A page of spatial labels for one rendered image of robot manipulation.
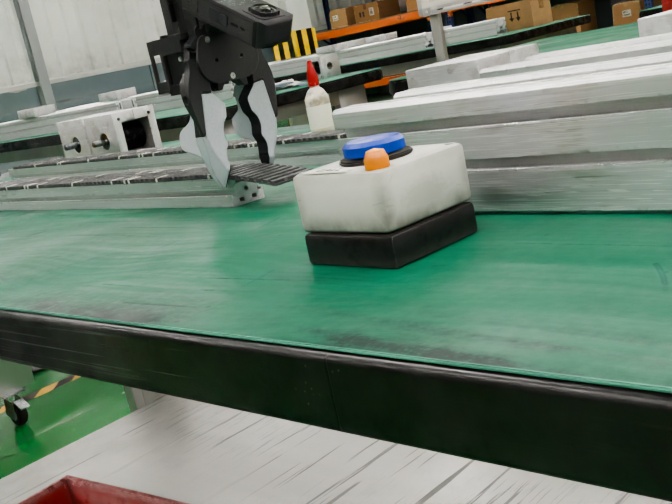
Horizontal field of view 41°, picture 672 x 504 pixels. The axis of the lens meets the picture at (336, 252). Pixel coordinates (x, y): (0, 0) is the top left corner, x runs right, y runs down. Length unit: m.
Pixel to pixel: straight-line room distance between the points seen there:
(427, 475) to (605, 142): 1.01
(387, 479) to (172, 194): 0.71
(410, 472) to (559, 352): 1.16
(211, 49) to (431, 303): 0.48
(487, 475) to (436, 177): 0.97
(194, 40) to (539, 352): 0.57
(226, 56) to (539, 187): 0.39
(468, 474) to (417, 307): 1.04
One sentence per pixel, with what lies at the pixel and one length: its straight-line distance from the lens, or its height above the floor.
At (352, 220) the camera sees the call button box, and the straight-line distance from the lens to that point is 0.55.
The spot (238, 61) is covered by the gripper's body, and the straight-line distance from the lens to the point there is 0.89.
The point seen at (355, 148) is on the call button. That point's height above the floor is 0.85.
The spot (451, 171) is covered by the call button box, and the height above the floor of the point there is 0.82.
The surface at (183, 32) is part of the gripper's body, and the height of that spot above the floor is 0.95.
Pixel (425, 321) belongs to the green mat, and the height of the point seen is 0.78.
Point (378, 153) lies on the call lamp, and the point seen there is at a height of 0.85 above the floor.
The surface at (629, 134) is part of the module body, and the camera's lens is 0.56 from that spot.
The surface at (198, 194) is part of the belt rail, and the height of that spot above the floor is 0.79.
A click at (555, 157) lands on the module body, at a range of 0.61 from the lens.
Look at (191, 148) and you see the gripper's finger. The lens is 0.90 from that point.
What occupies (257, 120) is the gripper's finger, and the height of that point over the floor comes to 0.86.
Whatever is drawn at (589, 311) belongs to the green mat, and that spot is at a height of 0.78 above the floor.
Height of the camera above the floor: 0.92
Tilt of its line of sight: 13 degrees down
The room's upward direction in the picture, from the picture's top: 12 degrees counter-clockwise
